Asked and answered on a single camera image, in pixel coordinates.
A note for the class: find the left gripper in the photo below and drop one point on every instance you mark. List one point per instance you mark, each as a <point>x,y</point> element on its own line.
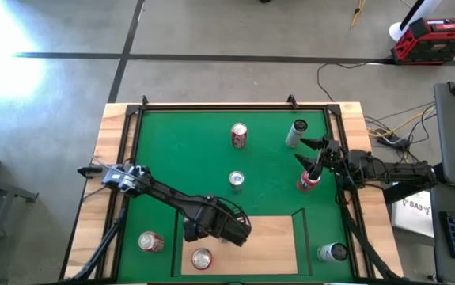
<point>227,227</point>

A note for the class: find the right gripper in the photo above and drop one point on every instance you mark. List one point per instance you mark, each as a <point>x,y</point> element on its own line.
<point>330,152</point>

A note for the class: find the white can black top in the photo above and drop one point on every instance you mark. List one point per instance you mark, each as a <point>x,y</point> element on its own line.
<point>296,134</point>
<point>330,252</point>

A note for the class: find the red Coca-Cola can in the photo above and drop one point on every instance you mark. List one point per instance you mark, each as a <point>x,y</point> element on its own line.
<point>239,135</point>
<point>202,258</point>
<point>150,241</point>

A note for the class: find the red soda can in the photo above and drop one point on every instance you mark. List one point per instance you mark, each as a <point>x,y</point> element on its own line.
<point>305,184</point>

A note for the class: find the blue Red Bull can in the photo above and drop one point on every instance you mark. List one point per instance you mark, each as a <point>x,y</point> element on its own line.
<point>236,178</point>

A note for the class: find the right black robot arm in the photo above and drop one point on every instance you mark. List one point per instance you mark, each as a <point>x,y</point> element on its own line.
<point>401,172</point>

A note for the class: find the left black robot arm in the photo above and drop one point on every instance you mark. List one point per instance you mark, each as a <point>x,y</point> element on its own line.
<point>164,192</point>

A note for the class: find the black power strip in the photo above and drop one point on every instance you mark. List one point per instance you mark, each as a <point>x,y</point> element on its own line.
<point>389,139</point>

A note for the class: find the green table mat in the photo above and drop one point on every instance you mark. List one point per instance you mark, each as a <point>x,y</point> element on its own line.
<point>187,150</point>

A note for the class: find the white paper sign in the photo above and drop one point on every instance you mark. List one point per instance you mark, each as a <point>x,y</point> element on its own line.
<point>413,213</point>

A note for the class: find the yellow stick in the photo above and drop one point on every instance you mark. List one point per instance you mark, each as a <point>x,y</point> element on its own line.
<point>357,16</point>

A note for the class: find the white floor stand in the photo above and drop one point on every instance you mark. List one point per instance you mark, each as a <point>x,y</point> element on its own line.
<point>396,31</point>

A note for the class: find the red black tool case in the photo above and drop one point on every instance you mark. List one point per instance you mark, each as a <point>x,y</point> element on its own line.
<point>437,41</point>

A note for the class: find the grey side table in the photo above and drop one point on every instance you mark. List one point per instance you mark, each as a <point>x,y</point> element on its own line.
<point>5,189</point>

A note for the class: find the black frame clamp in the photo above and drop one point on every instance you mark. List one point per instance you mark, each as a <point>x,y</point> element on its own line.
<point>145,99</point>
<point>291,100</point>

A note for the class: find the black rig frame strut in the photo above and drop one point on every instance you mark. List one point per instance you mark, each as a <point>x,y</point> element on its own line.
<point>365,245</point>
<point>104,245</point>

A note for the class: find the black table frame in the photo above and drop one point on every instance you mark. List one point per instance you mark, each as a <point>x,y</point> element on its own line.
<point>231,107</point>

